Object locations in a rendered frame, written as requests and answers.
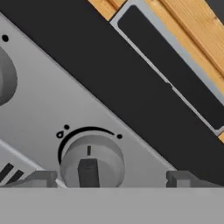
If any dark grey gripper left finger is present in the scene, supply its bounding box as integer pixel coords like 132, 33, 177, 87
3, 170, 59, 188

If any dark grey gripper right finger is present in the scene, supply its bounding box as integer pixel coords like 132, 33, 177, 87
165, 170, 223, 188

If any grey stove knob with mark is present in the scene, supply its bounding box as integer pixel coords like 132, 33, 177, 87
59, 134, 126, 188

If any grey and black stove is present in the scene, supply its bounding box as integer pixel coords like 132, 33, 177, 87
0, 0, 224, 188

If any black panel with grey frame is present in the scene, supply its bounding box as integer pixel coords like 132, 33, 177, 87
109, 0, 224, 137

